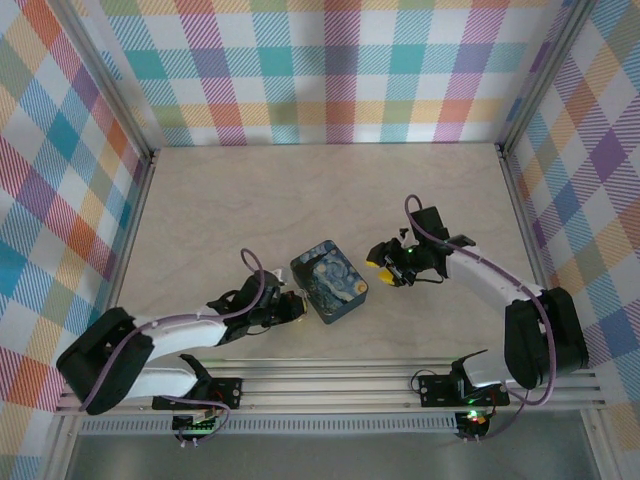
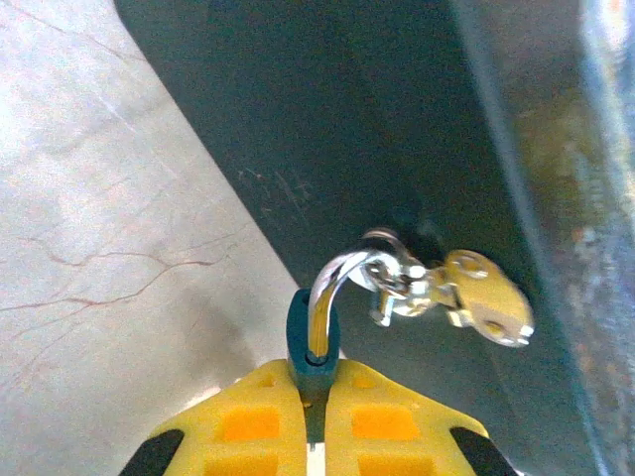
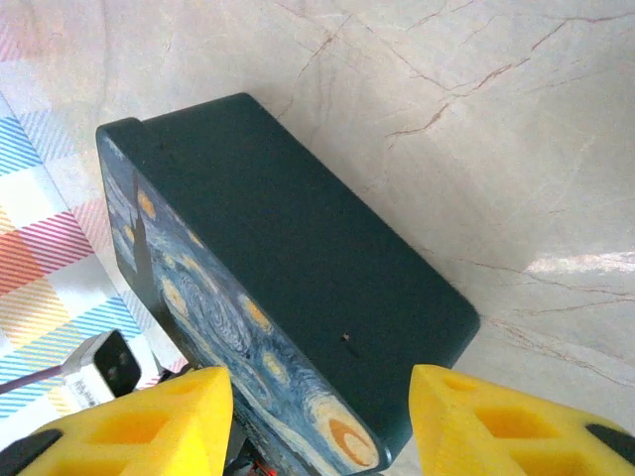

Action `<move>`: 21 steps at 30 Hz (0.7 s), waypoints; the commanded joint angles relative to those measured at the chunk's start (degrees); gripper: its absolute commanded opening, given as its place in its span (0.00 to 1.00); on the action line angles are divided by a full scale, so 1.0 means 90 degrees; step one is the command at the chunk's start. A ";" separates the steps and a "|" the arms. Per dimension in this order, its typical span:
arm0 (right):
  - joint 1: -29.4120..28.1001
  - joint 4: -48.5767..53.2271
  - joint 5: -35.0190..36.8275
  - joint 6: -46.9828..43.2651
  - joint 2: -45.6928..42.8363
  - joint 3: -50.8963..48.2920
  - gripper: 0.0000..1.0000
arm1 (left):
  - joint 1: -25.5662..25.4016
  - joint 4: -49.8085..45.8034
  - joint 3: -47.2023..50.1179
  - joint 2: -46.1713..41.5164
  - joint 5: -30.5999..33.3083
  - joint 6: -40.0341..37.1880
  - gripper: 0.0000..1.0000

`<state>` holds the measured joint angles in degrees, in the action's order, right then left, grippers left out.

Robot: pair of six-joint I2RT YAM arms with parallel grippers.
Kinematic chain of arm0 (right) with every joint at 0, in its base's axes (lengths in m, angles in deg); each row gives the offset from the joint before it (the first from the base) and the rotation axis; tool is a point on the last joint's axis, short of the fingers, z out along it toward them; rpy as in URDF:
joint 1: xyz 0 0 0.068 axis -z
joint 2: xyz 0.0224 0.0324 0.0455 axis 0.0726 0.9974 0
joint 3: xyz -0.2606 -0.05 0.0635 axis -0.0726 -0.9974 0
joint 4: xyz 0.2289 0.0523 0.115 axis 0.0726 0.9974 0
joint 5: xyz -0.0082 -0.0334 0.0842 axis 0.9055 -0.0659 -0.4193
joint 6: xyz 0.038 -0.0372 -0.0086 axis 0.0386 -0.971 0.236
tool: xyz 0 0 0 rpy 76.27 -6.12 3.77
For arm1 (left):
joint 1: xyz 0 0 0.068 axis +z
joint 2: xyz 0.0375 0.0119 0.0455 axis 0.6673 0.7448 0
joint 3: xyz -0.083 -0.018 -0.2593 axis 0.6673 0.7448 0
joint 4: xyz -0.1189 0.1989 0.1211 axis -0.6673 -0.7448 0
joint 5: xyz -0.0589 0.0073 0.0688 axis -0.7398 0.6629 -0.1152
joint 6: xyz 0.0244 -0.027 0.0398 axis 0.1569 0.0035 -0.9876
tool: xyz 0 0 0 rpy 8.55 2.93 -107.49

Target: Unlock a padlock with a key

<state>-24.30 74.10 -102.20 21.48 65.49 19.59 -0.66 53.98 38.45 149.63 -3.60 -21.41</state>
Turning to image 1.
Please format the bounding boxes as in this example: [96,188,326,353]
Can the aluminium mounting rail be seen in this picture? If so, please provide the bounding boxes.
[54,357,606,416]

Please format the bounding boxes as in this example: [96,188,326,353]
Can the aluminium frame post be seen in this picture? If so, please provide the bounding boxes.
[47,0,159,161]
[497,0,599,156]

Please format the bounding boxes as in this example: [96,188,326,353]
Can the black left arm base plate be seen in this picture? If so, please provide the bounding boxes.
[152,378,244,411]

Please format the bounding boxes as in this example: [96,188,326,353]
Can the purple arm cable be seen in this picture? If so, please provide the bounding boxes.
[82,247,266,446]
[403,193,557,444]

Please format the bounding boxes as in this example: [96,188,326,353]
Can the grey metal panel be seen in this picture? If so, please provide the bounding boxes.
[64,433,601,480]

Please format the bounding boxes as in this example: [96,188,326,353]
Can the grey slotted cable duct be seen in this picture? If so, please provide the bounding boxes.
[79,412,459,436]

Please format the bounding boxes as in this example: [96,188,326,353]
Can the aluminium side rail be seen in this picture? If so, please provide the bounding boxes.
[494,144,571,366]
[87,149,161,376]

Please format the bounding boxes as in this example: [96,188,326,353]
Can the starry night print box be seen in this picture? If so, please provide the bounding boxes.
[289,239,370,326]

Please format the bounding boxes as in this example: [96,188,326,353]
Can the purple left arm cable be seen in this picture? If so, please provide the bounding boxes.
[82,247,266,446]

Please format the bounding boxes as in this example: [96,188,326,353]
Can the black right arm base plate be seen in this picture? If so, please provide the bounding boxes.
[418,373,511,407]

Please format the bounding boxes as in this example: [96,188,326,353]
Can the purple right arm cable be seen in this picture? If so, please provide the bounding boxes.
[403,193,557,444]

